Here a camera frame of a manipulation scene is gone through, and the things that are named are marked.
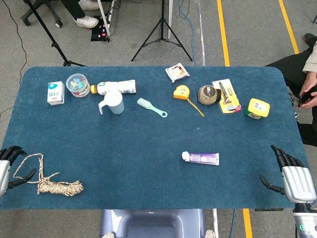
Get green container with yellow lid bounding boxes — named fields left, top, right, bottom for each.
left=244, top=98, right=271, bottom=119

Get white blue carton box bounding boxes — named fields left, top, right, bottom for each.
left=47, top=81, right=65, bottom=106

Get blue floor cable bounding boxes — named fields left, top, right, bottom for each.
left=178, top=0, right=196, bottom=65

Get glass grain jar black lid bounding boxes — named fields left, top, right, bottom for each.
left=197, top=85, right=222, bottom=105

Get blue table cloth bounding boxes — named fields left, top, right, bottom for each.
left=0, top=65, right=310, bottom=210

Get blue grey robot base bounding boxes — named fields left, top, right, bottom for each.
left=99, top=209, right=206, bottom=238

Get black camera tripod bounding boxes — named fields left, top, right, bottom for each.
left=131, top=0, right=194, bottom=62

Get black office chair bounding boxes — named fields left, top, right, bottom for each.
left=20, top=0, right=63, bottom=28

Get razor on yellow card pack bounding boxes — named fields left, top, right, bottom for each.
left=212, top=78, right=242, bottom=115

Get person in beige jacket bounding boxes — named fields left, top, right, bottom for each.
left=264, top=33, right=317, bottom=147

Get black power strip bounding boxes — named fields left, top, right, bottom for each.
left=90, top=15, right=111, bottom=42

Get black wallet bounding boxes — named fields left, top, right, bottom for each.
left=298, top=91, right=317, bottom=108

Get white snack packet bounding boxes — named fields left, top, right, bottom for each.
left=165, top=63, right=191, bottom=83

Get white upright pole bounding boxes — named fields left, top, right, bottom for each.
left=167, top=0, right=174, bottom=40

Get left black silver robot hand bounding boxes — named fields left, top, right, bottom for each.
left=0, top=145, right=37, bottom=198

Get black light stand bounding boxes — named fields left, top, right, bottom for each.
left=23, top=0, right=87, bottom=67

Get light blue plastic mug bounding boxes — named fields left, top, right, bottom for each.
left=98, top=90, right=125, bottom=115

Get yellow tape measure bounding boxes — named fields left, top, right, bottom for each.
left=172, top=84, right=206, bottom=118

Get clear plastic jar with clips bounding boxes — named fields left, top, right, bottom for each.
left=65, top=73, right=91, bottom=98

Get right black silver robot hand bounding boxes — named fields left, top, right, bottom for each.
left=259, top=145, right=317, bottom=204

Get purple white toothpaste tube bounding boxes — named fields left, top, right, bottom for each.
left=181, top=151, right=220, bottom=166

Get white frame legs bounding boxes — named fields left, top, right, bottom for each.
left=96, top=0, right=116, bottom=37

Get seated person in black trousers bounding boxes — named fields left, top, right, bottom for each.
left=60, top=0, right=100, bottom=29

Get beige braided rope bundle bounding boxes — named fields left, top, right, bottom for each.
left=12, top=153, right=84, bottom=197

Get mint green scrub brush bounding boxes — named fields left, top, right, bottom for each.
left=137, top=98, right=168, bottom=119

